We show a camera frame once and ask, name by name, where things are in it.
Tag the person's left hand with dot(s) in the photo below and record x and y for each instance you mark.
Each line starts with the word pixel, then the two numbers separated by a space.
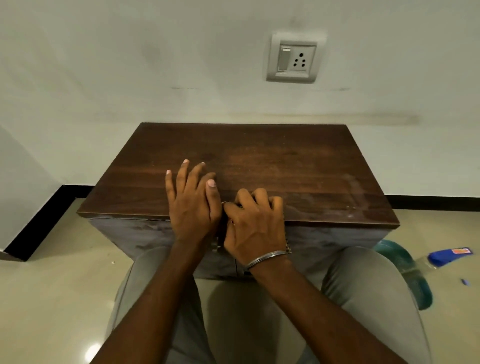
pixel 191 210

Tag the person's right hand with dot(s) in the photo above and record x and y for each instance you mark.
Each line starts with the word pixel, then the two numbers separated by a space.
pixel 255 228

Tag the dark wooden cabinet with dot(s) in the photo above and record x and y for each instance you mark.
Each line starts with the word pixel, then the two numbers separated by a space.
pixel 262 161

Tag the blue-capped spray bottle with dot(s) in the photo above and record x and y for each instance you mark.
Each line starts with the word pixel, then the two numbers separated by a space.
pixel 446 258

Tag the person's left forearm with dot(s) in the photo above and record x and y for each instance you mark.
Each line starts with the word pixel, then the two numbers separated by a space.
pixel 150 311

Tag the person's right forearm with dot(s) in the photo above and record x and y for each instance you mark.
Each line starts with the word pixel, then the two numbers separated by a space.
pixel 318 318

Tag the person's left leg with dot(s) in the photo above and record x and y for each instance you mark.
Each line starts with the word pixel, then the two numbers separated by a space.
pixel 131 285

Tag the person's leg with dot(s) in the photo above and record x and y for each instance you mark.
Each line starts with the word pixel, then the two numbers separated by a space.
pixel 131 285
pixel 375 300

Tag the person's right leg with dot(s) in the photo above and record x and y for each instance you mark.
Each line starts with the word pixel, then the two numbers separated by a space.
pixel 375 300

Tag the silver bangle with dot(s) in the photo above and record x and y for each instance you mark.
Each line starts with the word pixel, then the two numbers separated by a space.
pixel 262 258

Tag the black skirting board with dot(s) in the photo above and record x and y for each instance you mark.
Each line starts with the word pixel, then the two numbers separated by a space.
pixel 37 221

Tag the teal plastic basket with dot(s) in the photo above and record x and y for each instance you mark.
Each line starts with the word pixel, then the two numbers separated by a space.
pixel 407 268

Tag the small blue scrap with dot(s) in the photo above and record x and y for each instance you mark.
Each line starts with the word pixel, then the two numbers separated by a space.
pixel 465 282

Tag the small white wall socket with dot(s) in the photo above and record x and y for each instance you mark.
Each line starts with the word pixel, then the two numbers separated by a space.
pixel 294 58

